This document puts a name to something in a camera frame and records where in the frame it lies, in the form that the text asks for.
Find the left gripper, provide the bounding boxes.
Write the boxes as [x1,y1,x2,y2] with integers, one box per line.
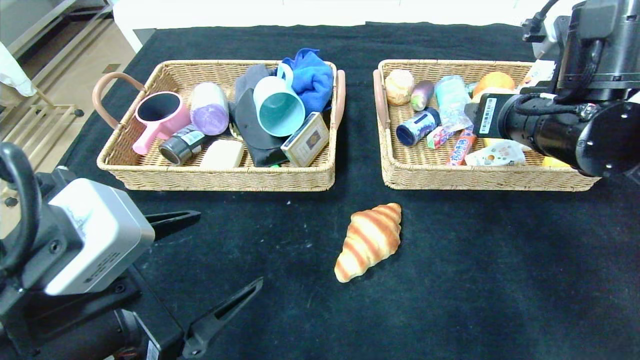
[35,209,265,360]

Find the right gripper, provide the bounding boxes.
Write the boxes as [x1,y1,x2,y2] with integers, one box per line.
[463,92,539,151]

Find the clear water bottle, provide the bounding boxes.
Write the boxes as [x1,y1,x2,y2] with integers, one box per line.
[434,75,475,133]

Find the small white box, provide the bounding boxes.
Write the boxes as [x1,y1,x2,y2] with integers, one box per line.
[465,140,527,167]

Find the purple garbage bag roll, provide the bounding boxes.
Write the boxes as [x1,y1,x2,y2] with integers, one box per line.
[190,82,230,136]

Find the croissant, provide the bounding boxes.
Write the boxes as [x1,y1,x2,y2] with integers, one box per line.
[334,202,402,284]

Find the playing card box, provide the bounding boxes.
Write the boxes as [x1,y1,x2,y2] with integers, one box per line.
[280,112,330,168]

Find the teal plastic cup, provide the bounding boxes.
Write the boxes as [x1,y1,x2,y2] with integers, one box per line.
[252,62,306,137]

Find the orange candy roll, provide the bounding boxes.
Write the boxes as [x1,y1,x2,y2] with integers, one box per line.
[447,127,477,167]

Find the red white candy pack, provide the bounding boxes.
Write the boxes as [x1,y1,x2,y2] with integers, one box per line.
[426,126,453,150]

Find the orange fruit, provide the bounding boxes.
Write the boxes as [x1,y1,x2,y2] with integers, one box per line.
[472,71,516,93]

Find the purple eggplant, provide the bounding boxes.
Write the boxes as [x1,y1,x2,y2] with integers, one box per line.
[410,80,437,112]

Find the blue can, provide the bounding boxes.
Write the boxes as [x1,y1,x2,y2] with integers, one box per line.
[396,107,442,147]

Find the toy burger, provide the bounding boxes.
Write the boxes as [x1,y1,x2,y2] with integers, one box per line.
[385,69,416,107]

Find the white spray bottle purple cap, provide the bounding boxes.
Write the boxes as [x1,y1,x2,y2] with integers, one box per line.
[521,59,557,90]

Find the white soap bar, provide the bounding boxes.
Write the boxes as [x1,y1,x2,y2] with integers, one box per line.
[200,139,246,169]

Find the black cosmetic tube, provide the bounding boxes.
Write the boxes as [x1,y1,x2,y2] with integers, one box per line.
[159,125,211,166]

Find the black glasses case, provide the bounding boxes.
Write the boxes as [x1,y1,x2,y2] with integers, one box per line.
[229,89,288,168]

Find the pink mug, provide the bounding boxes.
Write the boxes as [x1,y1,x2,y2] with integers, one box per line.
[132,91,192,156]

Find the blue cloth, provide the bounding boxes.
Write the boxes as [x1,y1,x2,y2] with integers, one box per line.
[280,48,335,118]

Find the black table cloth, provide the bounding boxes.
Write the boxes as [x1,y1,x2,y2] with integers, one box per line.
[0,22,640,360]

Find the grey cloth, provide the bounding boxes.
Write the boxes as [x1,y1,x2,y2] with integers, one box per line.
[235,64,273,103]

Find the beige wheeled rack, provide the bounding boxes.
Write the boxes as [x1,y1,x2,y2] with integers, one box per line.
[0,89,87,209]

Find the white hanging cloth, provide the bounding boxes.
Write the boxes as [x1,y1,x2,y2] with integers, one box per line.
[0,41,39,99]

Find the wicker basket brown handles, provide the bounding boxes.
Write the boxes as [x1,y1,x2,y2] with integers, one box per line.
[372,59,601,193]
[92,60,347,193]

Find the black braided cable white tag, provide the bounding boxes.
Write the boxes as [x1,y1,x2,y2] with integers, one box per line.
[514,39,607,117]

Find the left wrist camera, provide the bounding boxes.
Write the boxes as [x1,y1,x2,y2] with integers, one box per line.
[44,177,156,296]

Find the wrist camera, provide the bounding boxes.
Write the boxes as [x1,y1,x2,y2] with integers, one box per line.
[522,14,572,62]
[44,177,156,296]

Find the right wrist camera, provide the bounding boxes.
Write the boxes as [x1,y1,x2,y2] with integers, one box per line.
[522,14,572,62]

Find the black camera cable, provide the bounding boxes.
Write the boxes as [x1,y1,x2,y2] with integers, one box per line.
[521,0,562,43]
[0,142,43,275]

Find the beige shelf frame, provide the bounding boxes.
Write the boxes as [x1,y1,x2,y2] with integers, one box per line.
[0,0,117,63]

